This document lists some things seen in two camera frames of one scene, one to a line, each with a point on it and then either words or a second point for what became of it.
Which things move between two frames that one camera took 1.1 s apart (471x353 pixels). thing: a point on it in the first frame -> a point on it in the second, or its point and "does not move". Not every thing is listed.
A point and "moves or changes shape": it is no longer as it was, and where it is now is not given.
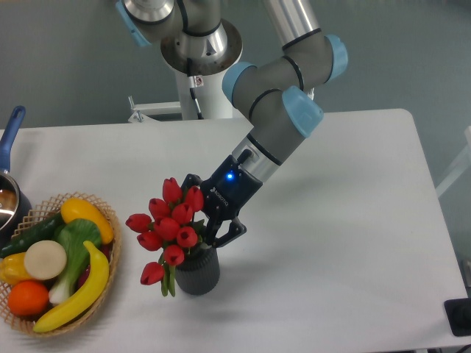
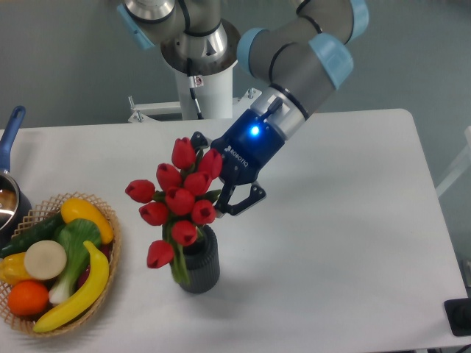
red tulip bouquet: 171,226 moves or changes shape
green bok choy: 72,235 does not move
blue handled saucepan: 15,205 does not move
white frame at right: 459,168 does not move
